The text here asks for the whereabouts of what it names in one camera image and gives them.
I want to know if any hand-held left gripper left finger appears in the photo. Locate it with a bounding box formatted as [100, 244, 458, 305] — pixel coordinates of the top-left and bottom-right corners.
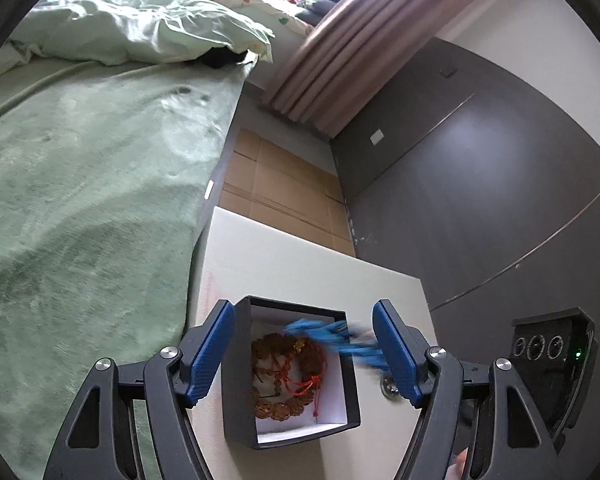
[42, 299, 236, 480]

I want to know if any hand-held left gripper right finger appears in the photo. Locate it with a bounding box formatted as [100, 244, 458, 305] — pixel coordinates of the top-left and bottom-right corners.
[371, 299, 566, 480]

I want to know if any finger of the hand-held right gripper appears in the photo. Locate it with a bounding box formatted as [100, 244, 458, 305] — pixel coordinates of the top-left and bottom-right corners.
[284, 317, 363, 350]
[332, 337, 402, 404]

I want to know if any brown bead bracelet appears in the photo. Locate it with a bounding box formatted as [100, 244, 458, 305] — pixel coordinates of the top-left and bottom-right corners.
[250, 332, 329, 419]

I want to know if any black jewelry box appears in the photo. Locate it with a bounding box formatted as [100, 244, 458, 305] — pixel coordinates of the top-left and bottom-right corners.
[223, 295, 362, 450]

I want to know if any white side table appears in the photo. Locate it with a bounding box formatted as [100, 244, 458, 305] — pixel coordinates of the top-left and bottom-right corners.
[186, 206, 435, 480]

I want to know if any flat cardboard sheet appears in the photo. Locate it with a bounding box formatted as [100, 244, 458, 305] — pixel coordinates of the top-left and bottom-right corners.
[219, 128, 357, 259]

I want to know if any green fleece blanket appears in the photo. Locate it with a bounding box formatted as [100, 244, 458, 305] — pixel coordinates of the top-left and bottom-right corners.
[0, 52, 247, 480]

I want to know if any pink curtain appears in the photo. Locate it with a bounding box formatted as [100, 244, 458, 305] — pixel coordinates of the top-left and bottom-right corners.
[259, 0, 433, 139]

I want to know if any black cloth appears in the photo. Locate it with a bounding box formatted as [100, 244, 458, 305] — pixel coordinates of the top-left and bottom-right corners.
[201, 46, 249, 69]

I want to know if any dark blue cushion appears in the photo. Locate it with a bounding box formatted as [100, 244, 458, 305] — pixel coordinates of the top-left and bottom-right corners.
[294, 0, 355, 27]

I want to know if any light green duvet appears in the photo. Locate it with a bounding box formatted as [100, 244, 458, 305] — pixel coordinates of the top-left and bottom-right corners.
[0, 0, 276, 69]

